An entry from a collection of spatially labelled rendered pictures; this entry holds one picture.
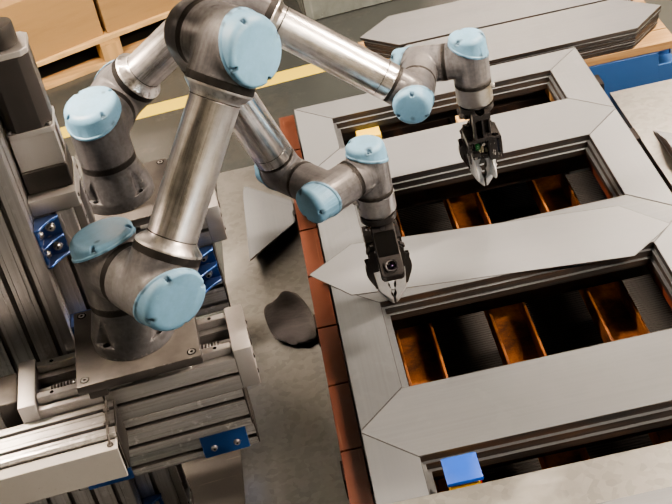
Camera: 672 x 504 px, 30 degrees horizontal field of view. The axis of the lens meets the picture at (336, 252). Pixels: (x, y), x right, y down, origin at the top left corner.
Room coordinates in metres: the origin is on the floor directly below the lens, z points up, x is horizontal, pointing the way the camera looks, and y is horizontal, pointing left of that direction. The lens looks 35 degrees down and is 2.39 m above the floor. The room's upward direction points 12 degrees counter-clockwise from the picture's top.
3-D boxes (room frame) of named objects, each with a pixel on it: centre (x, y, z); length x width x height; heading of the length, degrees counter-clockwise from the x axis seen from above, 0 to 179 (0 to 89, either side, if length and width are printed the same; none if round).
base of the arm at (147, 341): (1.82, 0.39, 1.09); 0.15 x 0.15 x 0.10
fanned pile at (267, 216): (2.63, 0.14, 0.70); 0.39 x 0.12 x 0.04; 0
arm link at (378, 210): (2.00, -0.09, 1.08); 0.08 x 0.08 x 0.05
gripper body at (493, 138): (2.23, -0.34, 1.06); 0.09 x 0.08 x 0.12; 0
